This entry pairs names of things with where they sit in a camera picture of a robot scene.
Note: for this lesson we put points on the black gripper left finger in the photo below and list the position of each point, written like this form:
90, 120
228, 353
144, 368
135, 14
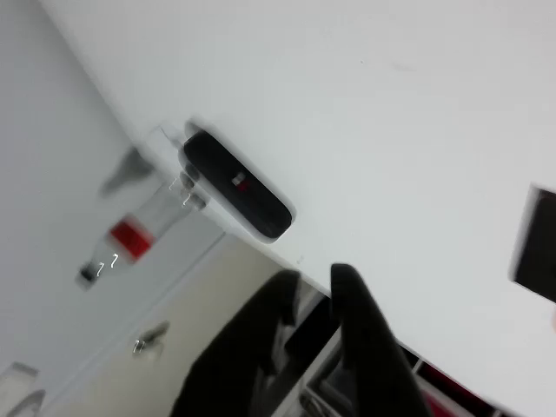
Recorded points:
234, 369

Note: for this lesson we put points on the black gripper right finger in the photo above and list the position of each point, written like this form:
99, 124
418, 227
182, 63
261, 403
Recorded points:
373, 369

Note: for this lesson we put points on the black square mat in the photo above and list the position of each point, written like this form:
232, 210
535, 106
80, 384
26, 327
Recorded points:
538, 247

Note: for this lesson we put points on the red plastic box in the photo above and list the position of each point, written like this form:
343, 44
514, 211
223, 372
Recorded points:
443, 391

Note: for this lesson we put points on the clear bottle red label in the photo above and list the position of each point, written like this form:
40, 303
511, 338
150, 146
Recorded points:
130, 236

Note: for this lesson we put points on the black oblong device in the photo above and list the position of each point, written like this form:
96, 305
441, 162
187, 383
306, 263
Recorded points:
234, 187

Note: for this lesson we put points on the white drawer cabinet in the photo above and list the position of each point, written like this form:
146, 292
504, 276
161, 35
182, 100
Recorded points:
52, 195

